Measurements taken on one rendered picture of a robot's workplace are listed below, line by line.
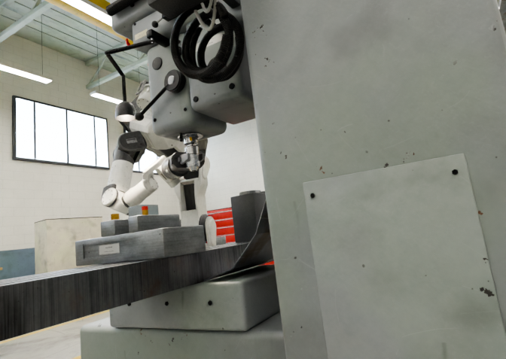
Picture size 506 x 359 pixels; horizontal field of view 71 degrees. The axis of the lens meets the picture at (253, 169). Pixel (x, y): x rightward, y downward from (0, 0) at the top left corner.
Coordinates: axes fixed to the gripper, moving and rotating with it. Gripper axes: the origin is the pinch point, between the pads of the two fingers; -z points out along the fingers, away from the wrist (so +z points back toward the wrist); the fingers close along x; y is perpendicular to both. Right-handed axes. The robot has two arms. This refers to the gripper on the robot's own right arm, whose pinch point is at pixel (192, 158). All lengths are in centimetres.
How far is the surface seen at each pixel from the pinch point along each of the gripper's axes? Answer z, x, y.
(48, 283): -35, -46, 31
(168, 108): -4.1, -9.1, -15.4
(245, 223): 11.2, 26.0, 23.3
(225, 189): 917, 565, -112
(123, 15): 8, -18, -53
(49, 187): 849, 41, -120
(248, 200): 8.3, 26.9, 14.8
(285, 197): -49, -3, 20
